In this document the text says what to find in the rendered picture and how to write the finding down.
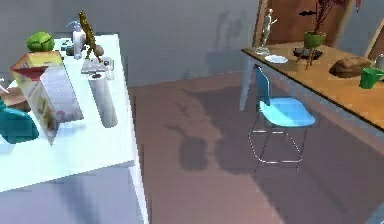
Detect blue seat metal chair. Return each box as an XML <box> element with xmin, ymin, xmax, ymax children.
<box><xmin>247</xmin><ymin>64</ymin><xmax>317</xmax><ymax>165</ymax></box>

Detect white spray bottle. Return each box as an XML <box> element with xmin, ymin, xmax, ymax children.
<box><xmin>65</xmin><ymin>20</ymin><xmax>86</xmax><ymax>60</ymax></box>

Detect grey cylinder roll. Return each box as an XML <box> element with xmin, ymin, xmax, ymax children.
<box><xmin>88</xmin><ymin>75</ymin><xmax>119</xmax><ymax>129</ymax></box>

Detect white plate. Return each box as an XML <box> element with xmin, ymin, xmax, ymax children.
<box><xmin>264</xmin><ymin>54</ymin><xmax>289</xmax><ymax>65</ymax></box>

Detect white human statue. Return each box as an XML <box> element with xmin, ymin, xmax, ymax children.
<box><xmin>255</xmin><ymin>8</ymin><xmax>278</xmax><ymax>56</ymax></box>

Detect white table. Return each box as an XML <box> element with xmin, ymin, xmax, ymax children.
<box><xmin>0</xmin><ymin>33</ymin><xmax>150</xmax><ymax>224</ymax></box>

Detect golden figure statue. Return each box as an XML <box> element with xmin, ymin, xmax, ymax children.
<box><xmin>78</xmin><ymin>10</ymin><xmax>104</xmax><ymax>64</ymax></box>

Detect brown wooden door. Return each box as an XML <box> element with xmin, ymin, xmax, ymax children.
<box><xmin>252</xmin><ymin>0</ymin><xmax>354</xmax><ymax>48</ymax></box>

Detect house plant in green pot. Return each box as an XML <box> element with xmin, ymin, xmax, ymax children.
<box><xmin>293</xmin><ymin>0</ymin><xmax>348</xmax><ymax>71</ymax></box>

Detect colourful cardboard box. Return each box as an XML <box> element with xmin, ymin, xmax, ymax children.
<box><xmin>10</xmin><ymin>50</ymin><xmax>85</xmax><ymax>147</ymax></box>

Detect wooden top table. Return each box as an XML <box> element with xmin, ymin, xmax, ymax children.
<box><xmin>239</xmin><ymin>41</ymin><xmax>384</xmax><ymax>132</ymax></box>

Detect brown bread loaf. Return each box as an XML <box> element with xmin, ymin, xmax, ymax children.
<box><xmin>0</xmin><ymin>87</ymin><xmax>32</xmax><ymax>113</ymax></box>
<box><xmin>329</xmin><ymin>55</ymin><xmax>374</xmax><ymax>79</ymax></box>

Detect green lettuce head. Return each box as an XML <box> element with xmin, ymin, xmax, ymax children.
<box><xmin>26</xmin><ymin>31</ymin><xmax>56</xmax><ymax>53</ymax></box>

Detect teal round vessel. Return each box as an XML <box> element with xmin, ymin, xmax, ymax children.
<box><xmin>0</xmin><ymin>99</ymin><xmax>40</xmax><ymax>145</ymax></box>

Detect green mug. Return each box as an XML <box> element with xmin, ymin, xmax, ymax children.
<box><xmin>359</xmin><ymin>67</ymin><xmax>384</xmax><ymax>90</ymax></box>

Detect grey metal kettle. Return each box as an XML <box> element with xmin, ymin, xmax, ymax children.
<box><xmin>374</xmin><ymin>53</ymin><xmax>384</xmax><ymax>71</ymax></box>

